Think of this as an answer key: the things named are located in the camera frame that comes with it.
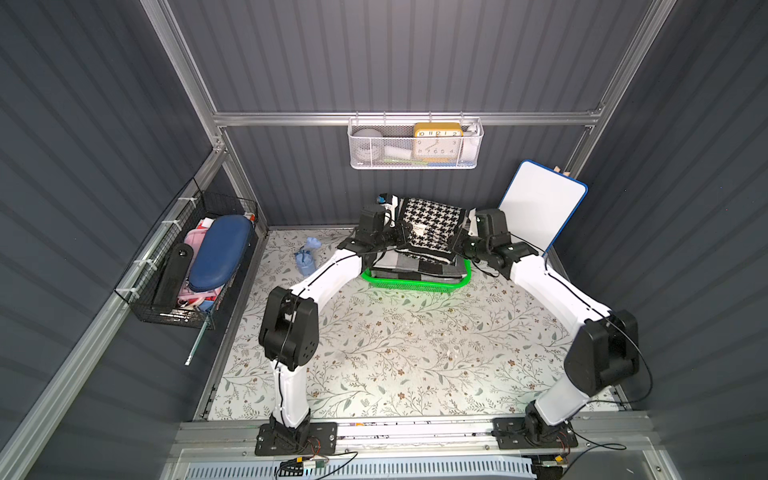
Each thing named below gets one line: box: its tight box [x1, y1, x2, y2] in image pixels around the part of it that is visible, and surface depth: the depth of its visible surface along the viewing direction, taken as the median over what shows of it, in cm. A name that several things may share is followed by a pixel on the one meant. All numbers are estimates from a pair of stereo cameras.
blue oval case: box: [189, 215, 254, 293], surface depth 69 cm
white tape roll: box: [351, 128, 385, 163], surface depth 90 cm
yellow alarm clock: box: [413, 122, 464, 160], surface depth 91 cm
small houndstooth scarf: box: [396, 197, 465, 263], surface depth 88 cm
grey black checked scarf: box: [371, 250, 468, 279], surface depth 95 cm
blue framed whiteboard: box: [498, 160, 588, 257], surface depth 89 cm
